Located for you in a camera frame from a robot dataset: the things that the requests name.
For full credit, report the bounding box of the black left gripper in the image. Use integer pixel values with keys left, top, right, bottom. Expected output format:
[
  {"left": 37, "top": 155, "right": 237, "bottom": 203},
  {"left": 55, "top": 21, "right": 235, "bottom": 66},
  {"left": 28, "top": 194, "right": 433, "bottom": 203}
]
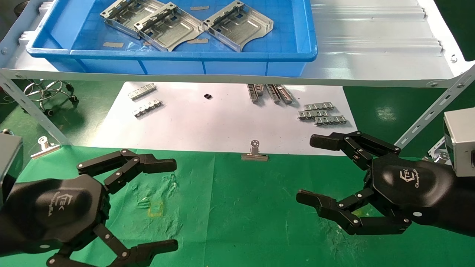
[{"left": 11, "top": 174, "right": 179, "bottom": 267}]

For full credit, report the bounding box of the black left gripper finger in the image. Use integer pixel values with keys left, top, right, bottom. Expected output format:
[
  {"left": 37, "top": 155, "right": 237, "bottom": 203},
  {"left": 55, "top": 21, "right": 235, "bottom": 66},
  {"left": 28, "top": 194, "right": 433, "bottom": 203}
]
[{"left": 77, "top": 149, "right": 177, "bottom": 194}]

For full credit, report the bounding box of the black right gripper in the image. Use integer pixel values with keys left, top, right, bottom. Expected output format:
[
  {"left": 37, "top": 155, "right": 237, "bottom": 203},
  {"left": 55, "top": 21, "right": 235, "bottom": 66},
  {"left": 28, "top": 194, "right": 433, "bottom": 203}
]
[{"left": 296, "top": 131, "right": 457, "bottom": 235}]

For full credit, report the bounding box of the stamped metal bracket part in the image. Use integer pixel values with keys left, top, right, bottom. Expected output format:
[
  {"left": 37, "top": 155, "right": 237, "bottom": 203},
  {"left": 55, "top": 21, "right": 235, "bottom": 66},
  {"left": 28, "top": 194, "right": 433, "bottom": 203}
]
[
  {"left": 134, "top": 2, "right": 205, "bottom": 52},
  {"left": 203, "top": 0, "right": 275, "bottom": 53},
  {"left": 99, "top": 0, "right": 166, "bottom": 40}
]

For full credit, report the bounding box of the silver binder clip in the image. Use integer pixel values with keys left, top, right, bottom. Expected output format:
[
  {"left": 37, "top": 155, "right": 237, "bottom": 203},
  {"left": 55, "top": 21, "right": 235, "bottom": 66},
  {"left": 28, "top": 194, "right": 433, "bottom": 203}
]
[
  {"left": 30, "top": 136, "right": 61, "bottom": 160},
  {"left": 241, "top": 139, "right": 269, "bottom": 162}
]

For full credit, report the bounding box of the white paper sheet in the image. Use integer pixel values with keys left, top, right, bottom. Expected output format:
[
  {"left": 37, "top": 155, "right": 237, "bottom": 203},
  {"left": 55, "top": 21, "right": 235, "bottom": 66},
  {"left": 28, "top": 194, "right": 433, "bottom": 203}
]
[{"left": 89, "top": 82, "right": 362, "bottom": 156}]

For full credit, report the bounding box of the green table cloth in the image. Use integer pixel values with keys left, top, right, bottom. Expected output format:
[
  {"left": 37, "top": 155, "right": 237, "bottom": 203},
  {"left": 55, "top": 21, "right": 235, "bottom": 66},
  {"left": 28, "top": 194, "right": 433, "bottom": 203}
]
[{"left": 0, "top": 144, "right": 475, "bottom": 267}]

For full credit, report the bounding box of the blue plastic bin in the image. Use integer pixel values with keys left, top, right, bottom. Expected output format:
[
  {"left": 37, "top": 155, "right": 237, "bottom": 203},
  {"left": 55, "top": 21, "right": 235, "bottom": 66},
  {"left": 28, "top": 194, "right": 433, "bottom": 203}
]
[{"left": 27, "top": 0, "right": 318, "bottom": 77}]

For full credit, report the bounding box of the slotted angle shelf brace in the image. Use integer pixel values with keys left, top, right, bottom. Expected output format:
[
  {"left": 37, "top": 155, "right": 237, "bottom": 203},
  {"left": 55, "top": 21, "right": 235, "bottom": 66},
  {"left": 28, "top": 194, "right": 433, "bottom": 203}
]
[
  {"left": 0, "top": 71, "right": 72, "bottom": 146},
  {"left": 394, "top": 65, "right": 475, "bottom": 149}
]

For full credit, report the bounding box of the chrome stool base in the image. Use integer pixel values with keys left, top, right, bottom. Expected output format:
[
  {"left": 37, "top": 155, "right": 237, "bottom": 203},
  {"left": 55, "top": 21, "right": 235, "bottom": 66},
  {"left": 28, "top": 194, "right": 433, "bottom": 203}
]
[{"left": 22, "top": 79, "right": 79, "bottom": 116}]

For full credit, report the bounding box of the white metal shelf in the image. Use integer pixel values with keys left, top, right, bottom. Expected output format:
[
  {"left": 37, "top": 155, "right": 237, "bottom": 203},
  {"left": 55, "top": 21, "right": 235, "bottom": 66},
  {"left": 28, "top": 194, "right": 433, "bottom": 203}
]
[{"left": 0, "top": 0, "right": 475, "bottom": 89}]

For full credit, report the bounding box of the small metal rail strip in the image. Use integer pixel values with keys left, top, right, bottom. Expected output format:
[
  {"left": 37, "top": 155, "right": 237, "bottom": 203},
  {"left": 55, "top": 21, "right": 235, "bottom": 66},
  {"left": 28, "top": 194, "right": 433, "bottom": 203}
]
[
  {"left": 314, "top": 115, "right": 348, "bottom": 126},
  {"left": 128, "top": 83, "right": 157, "bottom": 101},
  {"left": 246, "top": 84, "right": 265, "bottom": 103},
  {"left": 303, "top": 103, "right": 335, "bottom": 111},
  {"left": 265, "top": 84, "right": 294, "bottom": 105},
  {"left": 298, "top": 110, "right": 329, "bottom": 121},
  {"left": 133, "top": 98, "right": 163, "bottom": 118}
]

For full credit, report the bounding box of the silver corner bracket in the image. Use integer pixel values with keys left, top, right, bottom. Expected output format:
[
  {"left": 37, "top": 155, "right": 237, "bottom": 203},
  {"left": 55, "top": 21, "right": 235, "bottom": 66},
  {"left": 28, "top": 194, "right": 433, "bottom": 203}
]
[{"left": 427, "top": 137, "right": 452, "bottom": 164}]

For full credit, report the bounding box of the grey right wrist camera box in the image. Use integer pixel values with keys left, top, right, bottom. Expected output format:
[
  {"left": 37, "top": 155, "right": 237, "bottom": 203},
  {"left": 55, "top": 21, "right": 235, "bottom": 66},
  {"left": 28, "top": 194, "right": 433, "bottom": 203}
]
[{"left": 443, "top": 108, "right": 475, "bottom": 177}]

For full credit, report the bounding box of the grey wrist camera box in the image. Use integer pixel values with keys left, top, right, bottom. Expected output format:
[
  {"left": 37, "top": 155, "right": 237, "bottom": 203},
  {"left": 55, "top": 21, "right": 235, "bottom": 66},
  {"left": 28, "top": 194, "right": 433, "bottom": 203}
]
[
  {"left": 0, "top": 129, "right": 24, "bottom": 208},
  {"left": 443, "top": 108, "right": 475, "bottom": 177}
]

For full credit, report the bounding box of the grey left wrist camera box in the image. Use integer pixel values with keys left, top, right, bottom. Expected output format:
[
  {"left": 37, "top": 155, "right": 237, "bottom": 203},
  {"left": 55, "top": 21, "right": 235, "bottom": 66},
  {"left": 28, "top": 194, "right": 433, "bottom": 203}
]
[{"left": 0, "top": 129, "right": 24, "bottom": 208}]

